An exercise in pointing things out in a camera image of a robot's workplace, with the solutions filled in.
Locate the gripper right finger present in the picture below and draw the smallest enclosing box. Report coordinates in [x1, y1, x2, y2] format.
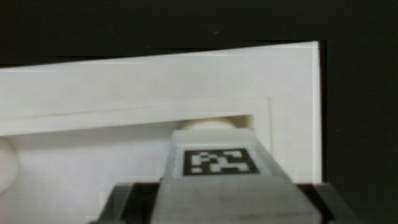
[314, 183, 363, 224]

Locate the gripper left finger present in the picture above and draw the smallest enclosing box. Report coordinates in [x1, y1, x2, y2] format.
[90, 185, 140, 224]

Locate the white square table top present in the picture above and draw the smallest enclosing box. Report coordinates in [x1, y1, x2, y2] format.
[0, 98, 269, 224]

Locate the white U-shaped obstacle fence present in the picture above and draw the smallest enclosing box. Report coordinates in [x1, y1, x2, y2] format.
[0, 42, 321, 183]

